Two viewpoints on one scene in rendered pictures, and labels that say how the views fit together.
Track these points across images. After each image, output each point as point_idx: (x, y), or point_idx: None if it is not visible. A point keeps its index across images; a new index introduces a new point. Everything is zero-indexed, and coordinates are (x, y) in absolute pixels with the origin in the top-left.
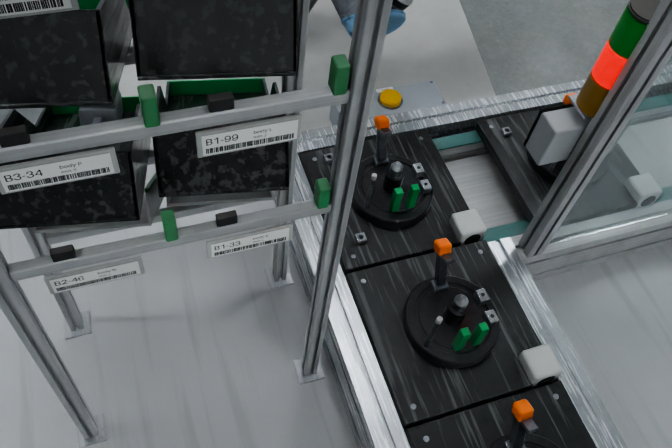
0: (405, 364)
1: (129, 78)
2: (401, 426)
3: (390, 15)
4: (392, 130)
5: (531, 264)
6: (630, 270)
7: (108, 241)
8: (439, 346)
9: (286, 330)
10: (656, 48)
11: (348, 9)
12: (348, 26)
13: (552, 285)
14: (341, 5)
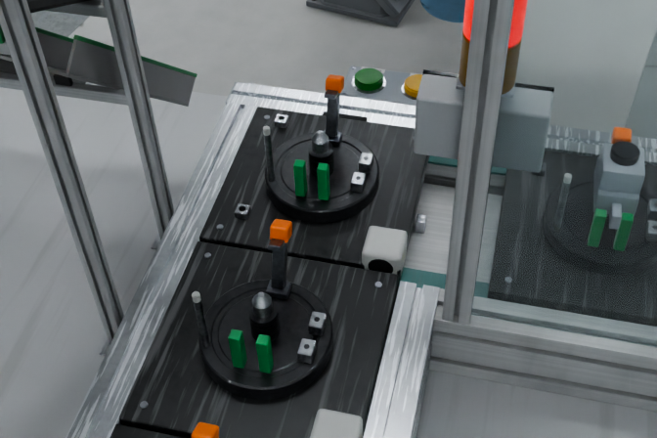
0: (175, 359)
1: (185, 4)
2: (117, 420)
3: None
4: (391, 120)
5: (458, 339)
6: (647, 433)
7: (39, 142)
8: (221, 353)
9: (132, 295)
10: None
11: None
12: None
13: (503, 397)
14: None
